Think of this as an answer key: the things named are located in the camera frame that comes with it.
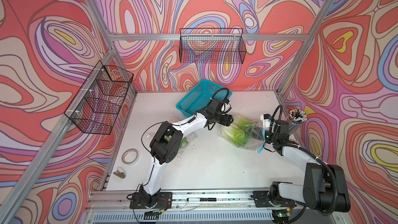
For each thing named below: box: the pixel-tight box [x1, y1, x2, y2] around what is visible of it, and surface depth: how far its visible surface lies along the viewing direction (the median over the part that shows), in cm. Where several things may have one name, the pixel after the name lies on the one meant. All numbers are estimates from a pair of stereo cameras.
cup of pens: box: [288, 108, 307, 132], surface depth 87 cm
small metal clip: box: [112, 169, 126, 179], surface depth 82 cm
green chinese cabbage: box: [219, 115, 252, 148], surface depth 90 cm
